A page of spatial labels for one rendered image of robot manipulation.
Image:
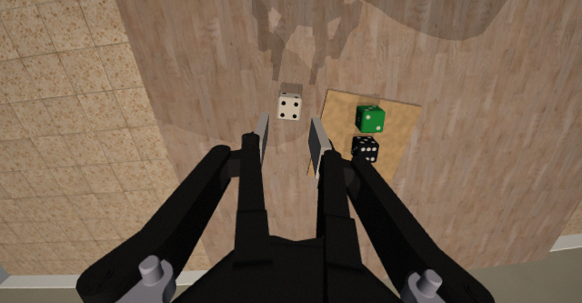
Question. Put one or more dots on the tan mat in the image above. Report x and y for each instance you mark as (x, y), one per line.
(339, 116)

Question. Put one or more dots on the white die with black pips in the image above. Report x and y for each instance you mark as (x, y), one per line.
(289, 106)

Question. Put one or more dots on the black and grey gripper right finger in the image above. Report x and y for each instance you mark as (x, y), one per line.
(419, 270)

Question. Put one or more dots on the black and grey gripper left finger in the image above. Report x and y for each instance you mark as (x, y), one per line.
(144, 268)

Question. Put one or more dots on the green die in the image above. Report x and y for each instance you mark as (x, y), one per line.
(370, 119)

